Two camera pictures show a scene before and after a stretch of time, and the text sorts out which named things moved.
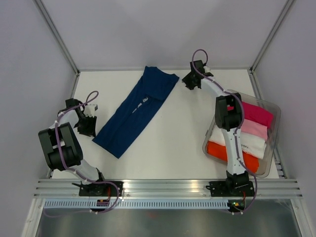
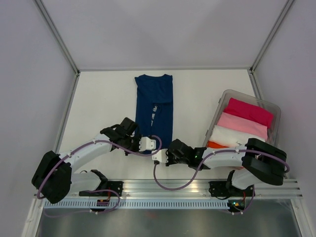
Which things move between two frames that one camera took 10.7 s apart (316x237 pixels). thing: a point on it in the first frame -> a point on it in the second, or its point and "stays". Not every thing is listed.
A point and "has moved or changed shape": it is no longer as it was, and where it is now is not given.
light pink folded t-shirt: [250, 127] stays
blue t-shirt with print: [133, 120] has moved or changed shape
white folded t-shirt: [253, 144] stays
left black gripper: [91, 131] -> [138, 138]
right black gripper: [185, 80] -> [170, 161]
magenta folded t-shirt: [257, 114] stays
